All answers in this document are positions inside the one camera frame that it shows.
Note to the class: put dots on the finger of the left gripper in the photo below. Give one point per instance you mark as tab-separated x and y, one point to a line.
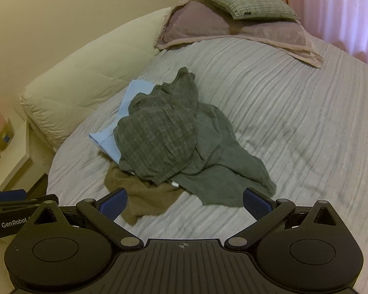
20	197

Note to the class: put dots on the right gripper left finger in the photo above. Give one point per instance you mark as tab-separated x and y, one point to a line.
101	215

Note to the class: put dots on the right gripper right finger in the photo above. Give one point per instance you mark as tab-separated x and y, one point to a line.
268	213

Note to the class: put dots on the grey plaid garment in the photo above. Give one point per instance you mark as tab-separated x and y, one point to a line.
158	137

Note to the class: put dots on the brown olive garment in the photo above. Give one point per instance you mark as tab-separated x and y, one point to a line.
144	199

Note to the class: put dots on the white bedside table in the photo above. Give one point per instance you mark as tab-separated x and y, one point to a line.
25	160

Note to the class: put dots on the dark green grey garment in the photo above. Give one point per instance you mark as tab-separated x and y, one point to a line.
220	168

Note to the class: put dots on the grey striped bed cover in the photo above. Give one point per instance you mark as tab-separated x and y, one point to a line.
308	125

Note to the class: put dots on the cream folded duvet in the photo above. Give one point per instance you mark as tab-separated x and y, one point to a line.
60	99

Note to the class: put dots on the green grey checked pillow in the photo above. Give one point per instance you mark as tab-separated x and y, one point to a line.
256	9

